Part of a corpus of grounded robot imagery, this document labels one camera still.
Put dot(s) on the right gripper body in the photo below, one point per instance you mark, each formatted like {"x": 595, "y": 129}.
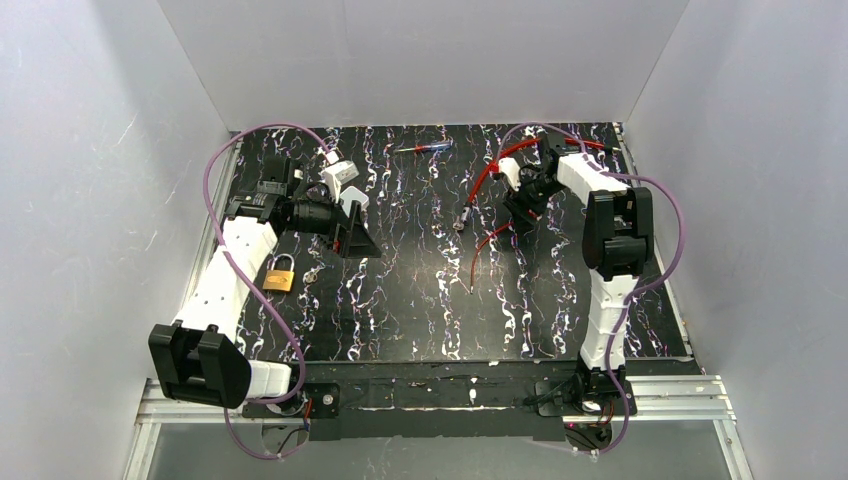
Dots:
{"x": 526, "y": 196}

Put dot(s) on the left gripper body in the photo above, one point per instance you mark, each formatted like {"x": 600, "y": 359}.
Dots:
{"x": 342, "y": 226}

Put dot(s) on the red cable tie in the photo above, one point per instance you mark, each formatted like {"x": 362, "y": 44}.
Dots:
{"x": 489, "y": 253}

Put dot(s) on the brass padlock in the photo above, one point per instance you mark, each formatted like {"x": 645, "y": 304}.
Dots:
{"x": 280, "y": 274}

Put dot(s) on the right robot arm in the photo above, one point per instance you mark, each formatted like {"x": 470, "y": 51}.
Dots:
{"x": 617, "y": 244}

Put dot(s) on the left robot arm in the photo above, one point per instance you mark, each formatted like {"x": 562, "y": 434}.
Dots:
{"x": 195, "y": 355}

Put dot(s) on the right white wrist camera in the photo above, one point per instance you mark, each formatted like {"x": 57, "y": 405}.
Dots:
{"x": 509, "y": 169}

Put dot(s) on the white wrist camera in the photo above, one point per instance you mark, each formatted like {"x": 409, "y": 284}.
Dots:
{"x": 337, "y": 175}
{"x": 509, "y": 169}

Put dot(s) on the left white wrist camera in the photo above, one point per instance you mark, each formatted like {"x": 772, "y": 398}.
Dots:
{"x": 337, "y": 175}

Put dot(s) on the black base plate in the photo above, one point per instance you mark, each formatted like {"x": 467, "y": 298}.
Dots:
{"x": 451, "y": 399}

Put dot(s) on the aluminium frame rail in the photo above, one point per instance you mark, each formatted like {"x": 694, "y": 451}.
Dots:
{"x": 658, "y": 398}

